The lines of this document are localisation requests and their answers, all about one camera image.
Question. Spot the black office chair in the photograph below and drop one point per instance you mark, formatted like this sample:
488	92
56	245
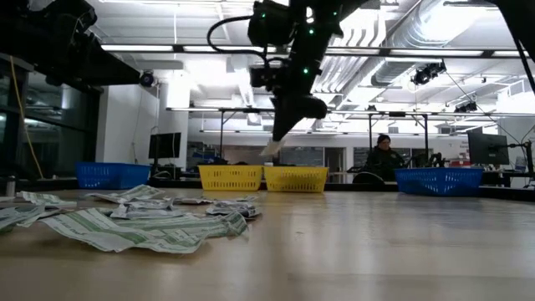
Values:
368	179

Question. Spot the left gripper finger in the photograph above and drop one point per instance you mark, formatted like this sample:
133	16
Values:
117	69

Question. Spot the red box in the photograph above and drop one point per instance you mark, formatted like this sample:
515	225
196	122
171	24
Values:
460	163

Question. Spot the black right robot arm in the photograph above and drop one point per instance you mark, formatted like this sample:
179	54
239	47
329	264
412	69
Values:
522	16

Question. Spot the black background robot arm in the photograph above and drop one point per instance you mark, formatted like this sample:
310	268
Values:
436	159

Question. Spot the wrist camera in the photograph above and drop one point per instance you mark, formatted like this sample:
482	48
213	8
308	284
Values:
75	21
269	23

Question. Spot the black computer monitor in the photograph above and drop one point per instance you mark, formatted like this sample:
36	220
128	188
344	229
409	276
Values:
487	148
165	145

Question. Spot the blue plastic basket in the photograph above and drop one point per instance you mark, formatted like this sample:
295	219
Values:
439	182
113	175

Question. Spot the black ceiling camera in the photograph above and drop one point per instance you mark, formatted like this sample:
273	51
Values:
466	108
147	78
428	73

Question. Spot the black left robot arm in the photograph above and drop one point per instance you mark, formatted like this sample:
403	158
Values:
16	21

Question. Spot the yellow plastic basket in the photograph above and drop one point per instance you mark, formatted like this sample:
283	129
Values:
230	177
294	180

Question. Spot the black metal stand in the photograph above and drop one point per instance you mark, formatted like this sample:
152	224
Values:
242	110
397	113

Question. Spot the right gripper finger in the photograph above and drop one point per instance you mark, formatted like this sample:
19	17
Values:
296	122
281	123

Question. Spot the person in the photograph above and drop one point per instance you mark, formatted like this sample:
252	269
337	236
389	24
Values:
382	161

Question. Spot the green striped bandage packet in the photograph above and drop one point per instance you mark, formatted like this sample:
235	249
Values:
271	148
104	234
44	198
200	223
129	193
21	215

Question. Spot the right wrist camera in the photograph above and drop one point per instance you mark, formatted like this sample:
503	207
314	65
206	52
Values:
269	23

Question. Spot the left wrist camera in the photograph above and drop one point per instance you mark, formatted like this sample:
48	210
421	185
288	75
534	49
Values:
75	21

